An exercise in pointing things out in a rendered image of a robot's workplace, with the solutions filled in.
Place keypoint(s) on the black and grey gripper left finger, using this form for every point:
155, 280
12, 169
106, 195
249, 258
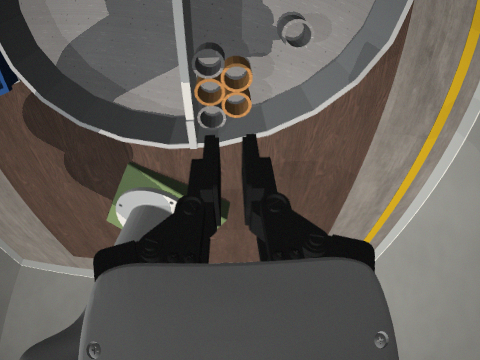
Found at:
179, 238

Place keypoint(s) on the grey steel bushing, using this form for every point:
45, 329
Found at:
208, 72
211, 122
304, 41

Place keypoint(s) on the bronze bushing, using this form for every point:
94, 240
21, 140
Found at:
240, 84
209, 99
236, 110

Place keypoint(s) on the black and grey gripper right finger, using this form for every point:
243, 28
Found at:
281, 231

